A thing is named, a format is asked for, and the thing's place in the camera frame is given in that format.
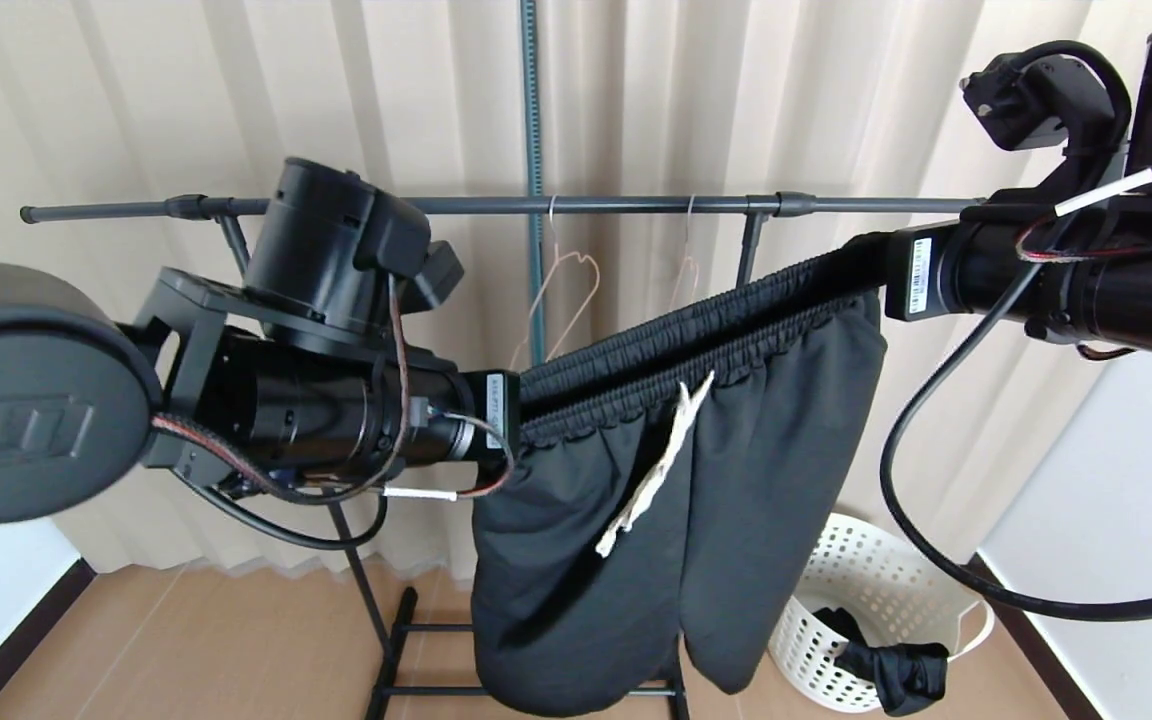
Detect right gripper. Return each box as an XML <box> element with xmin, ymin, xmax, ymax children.
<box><xmin>884</xmin><ymin>195</ymin><xmax>1152</xmax><ymax>366</ymax></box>

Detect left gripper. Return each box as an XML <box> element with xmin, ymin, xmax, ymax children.
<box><xmin>201</xmin><ymin>330</ymin><xmax>522</xmax><ymax>491</ymax></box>

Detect black shorts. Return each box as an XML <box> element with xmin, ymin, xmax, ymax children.
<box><xmin>471</xmin><ymin>235</ymin><xmax>889</xmax><ymax>719</ymax></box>

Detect pink clothes hanger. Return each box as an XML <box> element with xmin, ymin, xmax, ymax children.
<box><xmin>666</xmin><ymin>195</ymin><xmax>702</xmax><ymax>316</ymax></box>
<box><xmin>511</xmin><ymin>195</ymin><xmax>602</xmax><ymax>376</ymax></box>

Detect white laundry basket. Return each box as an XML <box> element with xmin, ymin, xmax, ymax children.
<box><xmin>768</xmin><ymin>513</ymin><xmax>995</xmax><ymax>713</ymax></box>

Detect black clothes rack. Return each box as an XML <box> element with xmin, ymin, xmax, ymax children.
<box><xmin>21</xmin><ymin>193</ymin><xmax>987</xmax><ymax>720</ymax></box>

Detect beige curtain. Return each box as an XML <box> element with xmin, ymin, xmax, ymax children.
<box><xmin>536</xmin><ymin>0</ymin><xmax>1152</xmax><ymax>563</ymax></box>
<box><xmin>0</xmin><ymin>0</ymin><xmax>537</xmax><ymax>581</ymax></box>

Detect window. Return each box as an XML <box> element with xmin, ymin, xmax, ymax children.
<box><xmin>521</xmin><ymin>0</ymin><xmax>545</xmax><ymax>366</ymax></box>

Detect black garment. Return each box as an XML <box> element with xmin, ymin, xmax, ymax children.
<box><xmin>816</xmin><ymin>607</ymin><xmax>950</xmax><ymax>717</ymax></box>

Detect black cable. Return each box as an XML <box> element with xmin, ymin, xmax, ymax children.
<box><xmin>879</xmin><ymin>40</ymin><xmax>1152</xmax><ymax>623</ymax></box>
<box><xmin>181</xmin><ymin>480</ymin><xmax>389</xmax><ymax>551</ymax></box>

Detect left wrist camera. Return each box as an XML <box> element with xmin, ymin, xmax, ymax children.
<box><xmin>404</xmin><ymin>240</ymin><xmax>465</xmax><ymax>313</ymax></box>

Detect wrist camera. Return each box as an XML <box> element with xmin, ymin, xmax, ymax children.
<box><xmin>404</xmin><ymin>240</ymin><xmax>465</xmax><ymax>313</ymax></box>
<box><xmin>961</xmin><ymin>40</ymin><xmax>1137</xmax><ymax>201</ymax></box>

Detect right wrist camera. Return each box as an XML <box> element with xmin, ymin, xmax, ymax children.
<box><xmin>961</xmin><ymin>40</ymin><xmax>1137</xmax><ymax>201</ymax></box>

